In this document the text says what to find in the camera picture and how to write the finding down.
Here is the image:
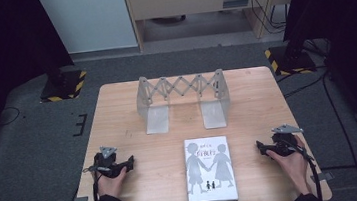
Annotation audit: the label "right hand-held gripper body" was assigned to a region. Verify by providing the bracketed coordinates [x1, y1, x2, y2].
[263, 122, 307, 160]

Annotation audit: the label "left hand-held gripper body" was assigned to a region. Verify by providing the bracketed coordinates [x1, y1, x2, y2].
[90, 143, 129, 181]

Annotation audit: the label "expandable metal bookend rack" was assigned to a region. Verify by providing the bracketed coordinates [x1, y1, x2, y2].
[132, 66, 235, 138]

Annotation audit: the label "white book with grey figures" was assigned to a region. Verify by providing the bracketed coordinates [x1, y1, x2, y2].
[181, 134, 240, 201]

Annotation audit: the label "person's left hand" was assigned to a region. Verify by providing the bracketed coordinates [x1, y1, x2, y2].
[94, 165, 131, 201]

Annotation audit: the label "person's right hand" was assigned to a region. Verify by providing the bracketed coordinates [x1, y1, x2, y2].
[264, 132, 313, 199]

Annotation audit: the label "black stand base striped edge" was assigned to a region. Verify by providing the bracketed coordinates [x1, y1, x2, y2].
[36, 68, 91, 104]
[262, 41, 318, 79]

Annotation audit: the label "black stand pole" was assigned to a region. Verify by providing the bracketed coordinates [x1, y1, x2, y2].
[277, 0, 317, 62]

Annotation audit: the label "black curtain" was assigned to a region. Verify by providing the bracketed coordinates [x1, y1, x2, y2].
[0, 0, 85, 171]
[279, 0, 357, 162]

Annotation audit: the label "white panel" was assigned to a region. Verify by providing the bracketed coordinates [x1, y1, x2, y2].
[36, 0, 140, 58]

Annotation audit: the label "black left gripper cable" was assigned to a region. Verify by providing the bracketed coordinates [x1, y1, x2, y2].
[82, 164, 109, 201]

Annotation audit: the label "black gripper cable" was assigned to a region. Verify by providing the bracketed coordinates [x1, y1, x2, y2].
[280, 134, 324, 201]
[82, 164, 109, 201]

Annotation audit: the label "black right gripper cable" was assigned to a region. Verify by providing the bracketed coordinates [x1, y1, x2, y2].
[280, 134, 324, 201]

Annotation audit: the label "long black floor cable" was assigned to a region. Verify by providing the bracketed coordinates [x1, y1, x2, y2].
[275, 61, 357, 201]

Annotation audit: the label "looped black floor cable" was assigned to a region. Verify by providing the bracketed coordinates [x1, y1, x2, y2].
[0, 104, 23, 129]

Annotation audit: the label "hanging black cables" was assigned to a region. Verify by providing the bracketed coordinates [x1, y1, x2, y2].
[248, 0, 290, 37]

